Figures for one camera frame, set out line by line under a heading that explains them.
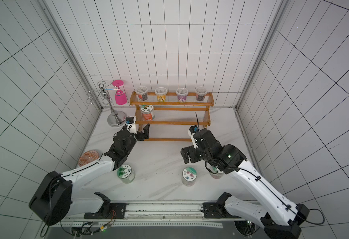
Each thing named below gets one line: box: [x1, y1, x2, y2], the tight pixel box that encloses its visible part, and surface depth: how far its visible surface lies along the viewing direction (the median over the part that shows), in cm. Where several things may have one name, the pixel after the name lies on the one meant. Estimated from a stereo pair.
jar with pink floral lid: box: [181, 166, 198, 187], surface depth 79 cm
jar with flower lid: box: [140, 104, 156, 121], surface depth 89 cm
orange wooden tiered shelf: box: [129, 91, 215, 142], surface depth 86 cm
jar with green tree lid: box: [116, 164, 136, 184], surface depth 79 cm
